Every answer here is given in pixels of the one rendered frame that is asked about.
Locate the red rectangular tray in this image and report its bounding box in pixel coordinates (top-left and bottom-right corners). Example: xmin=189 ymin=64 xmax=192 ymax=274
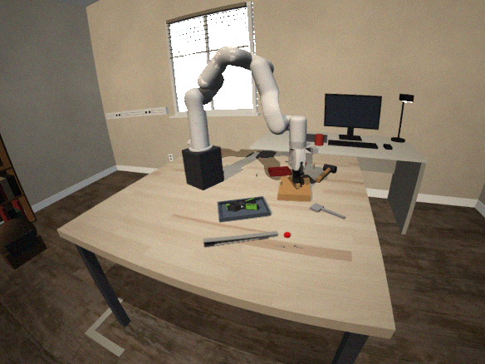
xmin=268 ymin=166 xmax=291 ymax=177

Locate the grey flat bar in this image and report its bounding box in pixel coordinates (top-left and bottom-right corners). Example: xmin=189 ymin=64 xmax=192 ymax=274
xmin=203 ymin=231 xmax=278 ymax=248

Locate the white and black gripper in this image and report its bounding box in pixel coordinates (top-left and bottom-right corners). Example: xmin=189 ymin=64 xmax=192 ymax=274
xmin=288 ymin=146 xmax=306 ymax=184

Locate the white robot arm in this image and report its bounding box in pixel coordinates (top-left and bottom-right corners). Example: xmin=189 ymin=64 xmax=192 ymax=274
xmin=184 ymin=46 xmax=318 ymax=154

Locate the black rubber mallet with wooden handle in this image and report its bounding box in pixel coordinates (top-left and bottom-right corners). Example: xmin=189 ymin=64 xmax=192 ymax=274
xmin=316 ymin=164 xmax=337 ymax=183

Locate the tan wooden board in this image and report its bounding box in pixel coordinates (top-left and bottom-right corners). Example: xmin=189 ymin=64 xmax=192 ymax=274
xmin=277 ymin=176 xmax=311 ymax=202

